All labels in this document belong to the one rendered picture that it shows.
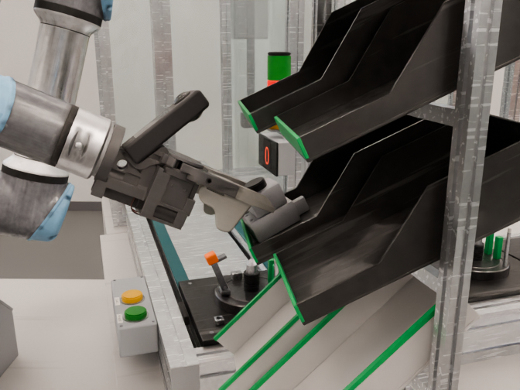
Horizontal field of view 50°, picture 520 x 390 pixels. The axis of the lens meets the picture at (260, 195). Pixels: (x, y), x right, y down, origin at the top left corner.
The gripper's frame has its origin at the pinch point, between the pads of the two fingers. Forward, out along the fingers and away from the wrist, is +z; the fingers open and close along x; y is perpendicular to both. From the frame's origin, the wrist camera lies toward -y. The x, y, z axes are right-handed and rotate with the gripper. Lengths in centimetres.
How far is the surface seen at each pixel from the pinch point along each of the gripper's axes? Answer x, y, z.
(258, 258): 6.4, 6.6, 0.9
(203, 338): -16.7, 26.9, 6.8
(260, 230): 1.6, 4.0, 1.4
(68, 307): -57, 45, -11
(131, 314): -27.9, 30.7, -3.5
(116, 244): -94, 37, -2
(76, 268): -292, 112, 7
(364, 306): 10.3, 7.0, 14.4
